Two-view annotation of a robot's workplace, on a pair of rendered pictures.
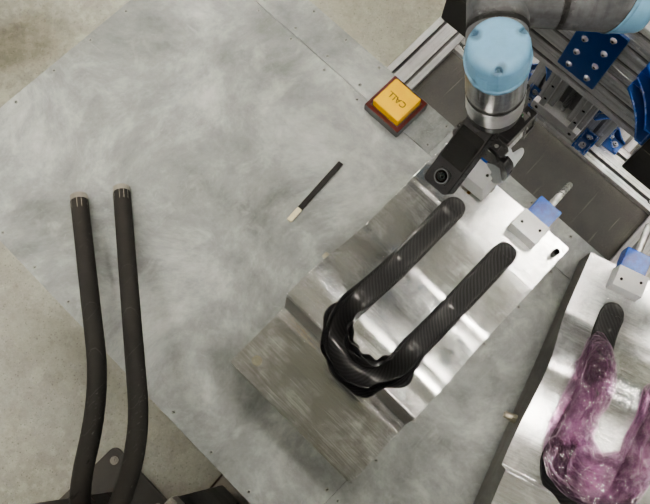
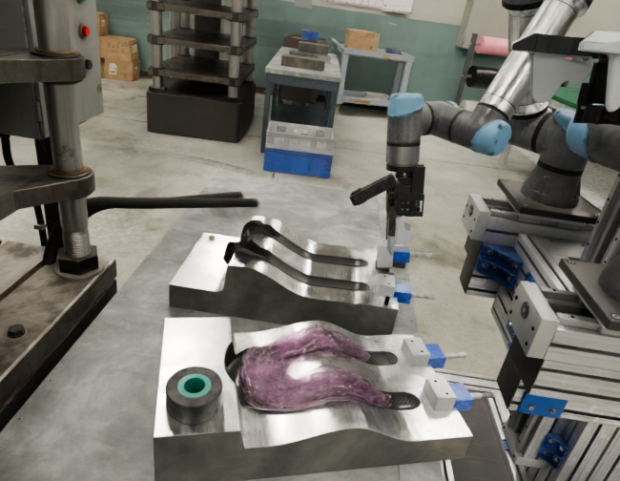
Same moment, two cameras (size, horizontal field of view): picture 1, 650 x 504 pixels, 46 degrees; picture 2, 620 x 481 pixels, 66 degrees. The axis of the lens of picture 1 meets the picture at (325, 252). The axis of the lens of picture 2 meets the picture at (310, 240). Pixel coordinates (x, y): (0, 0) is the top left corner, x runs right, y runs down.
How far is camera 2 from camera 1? 1.14 m
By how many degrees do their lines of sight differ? 54
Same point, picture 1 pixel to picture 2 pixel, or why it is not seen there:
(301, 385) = (211, 254)
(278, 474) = (154, 281)
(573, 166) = not seen: outside the picture
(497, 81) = (393, 102)
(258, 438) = (170, 269)
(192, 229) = not seen: hidden behind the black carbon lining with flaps
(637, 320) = (400, 372)
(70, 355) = not seen: hidden behind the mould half
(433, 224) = (344, 261)
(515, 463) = (239, 339)
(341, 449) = (187, 275)
